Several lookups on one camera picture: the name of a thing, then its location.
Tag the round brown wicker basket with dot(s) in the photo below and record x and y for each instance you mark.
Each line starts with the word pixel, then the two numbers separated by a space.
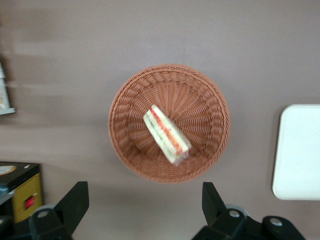
pixel 200 105

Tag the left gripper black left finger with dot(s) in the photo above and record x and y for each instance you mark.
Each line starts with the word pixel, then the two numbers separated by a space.
pixel 67 215

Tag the black and yellow food warmer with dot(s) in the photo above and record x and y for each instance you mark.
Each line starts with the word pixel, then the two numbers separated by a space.
pixel 25 185

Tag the beige plastic serving tray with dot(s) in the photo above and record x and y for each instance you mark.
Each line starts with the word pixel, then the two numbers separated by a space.
pixel 297 152

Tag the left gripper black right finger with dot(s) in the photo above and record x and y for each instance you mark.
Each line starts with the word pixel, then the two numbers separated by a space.
pixel 220 220

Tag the triangular sandwich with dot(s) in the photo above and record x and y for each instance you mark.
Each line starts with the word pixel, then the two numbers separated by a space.
pixel 166 133

